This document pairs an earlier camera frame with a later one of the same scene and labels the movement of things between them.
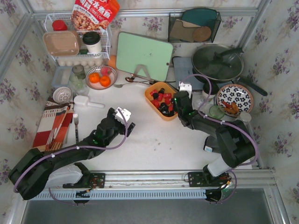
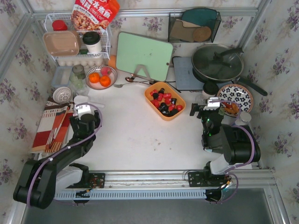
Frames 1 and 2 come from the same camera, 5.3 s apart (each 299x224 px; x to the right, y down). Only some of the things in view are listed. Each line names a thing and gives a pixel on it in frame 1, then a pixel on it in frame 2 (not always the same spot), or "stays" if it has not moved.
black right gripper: [181, 98] → [202, 112]
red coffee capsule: [167, 101] stays
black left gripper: [124, 126] → [76, 119]
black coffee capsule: [164, 107] stays
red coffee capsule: [160, 97] stays
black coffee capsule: [155, 95] stays
